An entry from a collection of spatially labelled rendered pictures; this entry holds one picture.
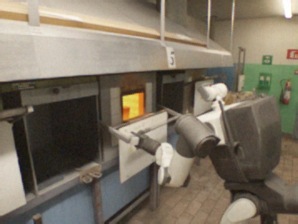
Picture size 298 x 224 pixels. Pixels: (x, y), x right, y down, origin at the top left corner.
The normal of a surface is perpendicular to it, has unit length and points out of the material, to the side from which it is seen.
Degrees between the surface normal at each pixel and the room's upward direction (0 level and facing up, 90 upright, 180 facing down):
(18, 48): 80
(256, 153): 96
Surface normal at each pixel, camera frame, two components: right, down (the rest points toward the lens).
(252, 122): -0.79, 0.24
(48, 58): 0.80, -0.04
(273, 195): -0.63, 0.18
